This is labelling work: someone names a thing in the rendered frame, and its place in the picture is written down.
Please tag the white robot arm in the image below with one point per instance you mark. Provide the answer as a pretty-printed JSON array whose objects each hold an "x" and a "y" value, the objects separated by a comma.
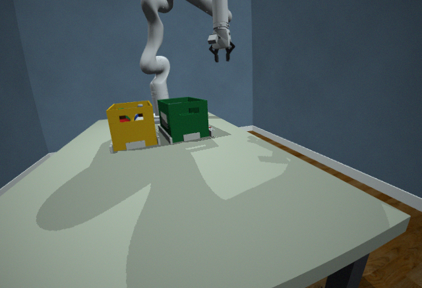
[{"x": 149, "y": 62}]

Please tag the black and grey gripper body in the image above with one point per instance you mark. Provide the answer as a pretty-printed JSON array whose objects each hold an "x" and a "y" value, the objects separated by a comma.
[{"x": 224, "y": 40}]

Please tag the green divided crate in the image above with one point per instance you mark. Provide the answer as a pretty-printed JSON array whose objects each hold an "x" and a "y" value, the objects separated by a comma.
[{"x": 184, "y": 118}]

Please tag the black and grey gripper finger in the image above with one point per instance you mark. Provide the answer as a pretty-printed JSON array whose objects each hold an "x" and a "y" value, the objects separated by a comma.
[
  {"x": 229, "y": 51},
  {"x": 215, "y": 52}
]

